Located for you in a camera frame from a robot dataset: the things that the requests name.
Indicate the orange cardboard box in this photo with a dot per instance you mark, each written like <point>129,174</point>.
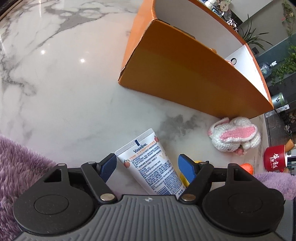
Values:
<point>185,76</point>

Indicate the cow figurine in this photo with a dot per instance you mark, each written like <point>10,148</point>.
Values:
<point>232,24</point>

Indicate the potted long leaf plant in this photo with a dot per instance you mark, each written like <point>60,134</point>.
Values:
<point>253,34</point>

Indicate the white pink crochet bunny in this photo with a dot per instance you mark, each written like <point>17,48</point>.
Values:
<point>231,136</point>

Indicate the purple fuzzy blanket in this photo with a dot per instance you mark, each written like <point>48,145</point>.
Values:
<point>20,166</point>

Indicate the red mug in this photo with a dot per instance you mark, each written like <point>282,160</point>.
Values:
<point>276,160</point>

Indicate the silver trash can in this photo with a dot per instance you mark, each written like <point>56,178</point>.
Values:
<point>278,99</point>

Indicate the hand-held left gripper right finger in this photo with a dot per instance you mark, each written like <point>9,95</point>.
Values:
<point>186,167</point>

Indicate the white lotion tube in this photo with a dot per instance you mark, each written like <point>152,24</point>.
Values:
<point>150,166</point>

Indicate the blue water bottle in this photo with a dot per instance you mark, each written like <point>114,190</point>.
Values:
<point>266,68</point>

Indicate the orange toy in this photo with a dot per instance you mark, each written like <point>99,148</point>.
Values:
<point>247,168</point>

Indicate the hanging ivy plant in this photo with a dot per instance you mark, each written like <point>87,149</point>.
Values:
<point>285,67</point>

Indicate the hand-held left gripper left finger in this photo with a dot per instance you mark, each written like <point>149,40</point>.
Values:
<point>107,167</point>

